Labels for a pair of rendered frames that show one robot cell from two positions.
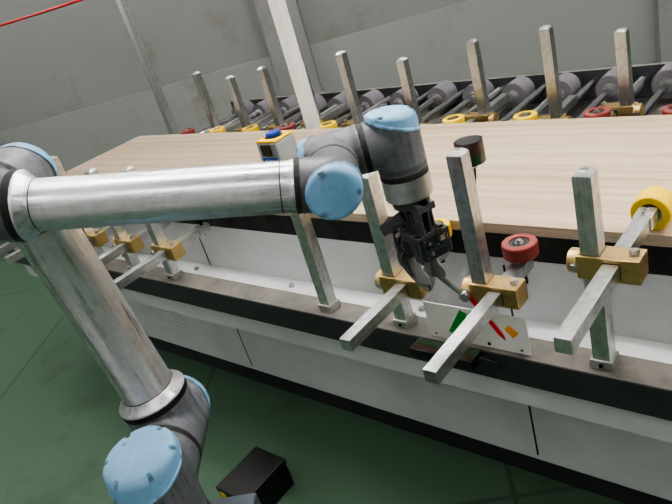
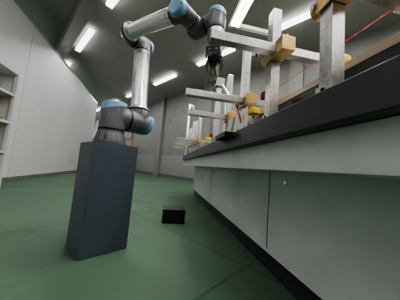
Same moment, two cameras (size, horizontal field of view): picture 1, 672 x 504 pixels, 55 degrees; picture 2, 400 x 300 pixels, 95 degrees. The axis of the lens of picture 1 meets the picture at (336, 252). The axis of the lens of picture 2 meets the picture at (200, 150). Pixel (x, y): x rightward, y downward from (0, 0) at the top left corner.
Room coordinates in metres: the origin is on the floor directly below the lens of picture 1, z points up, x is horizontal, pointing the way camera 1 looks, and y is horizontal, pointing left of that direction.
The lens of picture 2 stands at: (0.36, -0.62, 0.51)
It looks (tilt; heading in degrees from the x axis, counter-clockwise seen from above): 5 degrees up; 33
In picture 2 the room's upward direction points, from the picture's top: 5 degrees clockwise
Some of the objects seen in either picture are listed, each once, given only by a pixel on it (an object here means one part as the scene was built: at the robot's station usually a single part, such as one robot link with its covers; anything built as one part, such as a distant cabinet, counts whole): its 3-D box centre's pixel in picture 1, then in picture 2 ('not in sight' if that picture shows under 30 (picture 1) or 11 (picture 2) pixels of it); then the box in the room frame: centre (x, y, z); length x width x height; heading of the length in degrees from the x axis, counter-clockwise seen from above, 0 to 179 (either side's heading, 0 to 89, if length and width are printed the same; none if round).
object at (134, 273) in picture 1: (161, 256); (196, 140); (2.07, 0.58, 0.81); 0.44 x 0.03 x 0.04; 134
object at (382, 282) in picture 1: (402, 282); (228, 118); (1.39, -0.13, 0.83); 0.14 x 0.06 x 0.05; 44
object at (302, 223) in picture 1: (307, 238); (216, 115); (1.59, 0.06, 0.93); 0.05 x 0.05 x 0.45; 44
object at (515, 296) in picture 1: (494, 289); (246, 103); (1.21, -0.31, 0.85); 0.14 x 0.06 x 0.05; 44
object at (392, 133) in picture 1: (395, 142); (216, 21); (1.11, -0.16, 1.27); 0.10 x 0.09 x 0.12; 85
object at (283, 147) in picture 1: (278, 149); (219, 84); (1.59, 0.06, 1.18); 0.07 x 0.07 x 0.08; 44
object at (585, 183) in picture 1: (596, 282); (272, 68); (1.04, -0.46, 0.90); 0.04 x 0.04 x 0.48; 44
